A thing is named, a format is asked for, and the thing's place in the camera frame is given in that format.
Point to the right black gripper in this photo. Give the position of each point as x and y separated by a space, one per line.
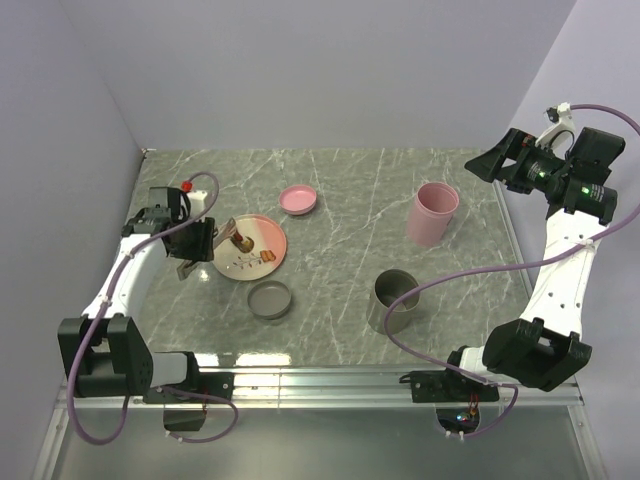
487 164

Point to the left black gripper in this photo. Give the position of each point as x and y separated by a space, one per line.
203 249

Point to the metal serving tongs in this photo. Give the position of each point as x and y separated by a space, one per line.
222 234

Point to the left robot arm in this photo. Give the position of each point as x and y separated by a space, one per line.
103 352

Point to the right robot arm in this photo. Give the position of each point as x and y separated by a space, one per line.
543 347

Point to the brown mushroom food piece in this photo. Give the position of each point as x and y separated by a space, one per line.
243 243

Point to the small orange sausage pieces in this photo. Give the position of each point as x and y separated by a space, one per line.
267 256

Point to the pink and cream plate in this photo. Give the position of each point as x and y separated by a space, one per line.
257 249

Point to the pink cylindrical container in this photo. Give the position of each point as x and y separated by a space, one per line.
431 212

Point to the grey round lid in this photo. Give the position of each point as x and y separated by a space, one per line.
269 300

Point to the pink round lid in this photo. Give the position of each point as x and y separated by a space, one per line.
298 200

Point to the grey cylindrical container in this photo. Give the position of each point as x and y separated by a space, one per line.
389 286

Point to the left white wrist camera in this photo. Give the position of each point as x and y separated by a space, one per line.
193 201

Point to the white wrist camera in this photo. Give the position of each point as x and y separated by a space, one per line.
193 201
561 127

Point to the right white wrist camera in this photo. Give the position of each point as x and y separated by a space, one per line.
561 127

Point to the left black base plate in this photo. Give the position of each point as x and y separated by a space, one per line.
218 384

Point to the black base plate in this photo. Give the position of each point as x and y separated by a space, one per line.
218 384
446 386

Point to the aluminium mounting rail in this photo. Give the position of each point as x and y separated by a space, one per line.
361 387

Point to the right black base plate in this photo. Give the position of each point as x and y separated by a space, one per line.
446 386

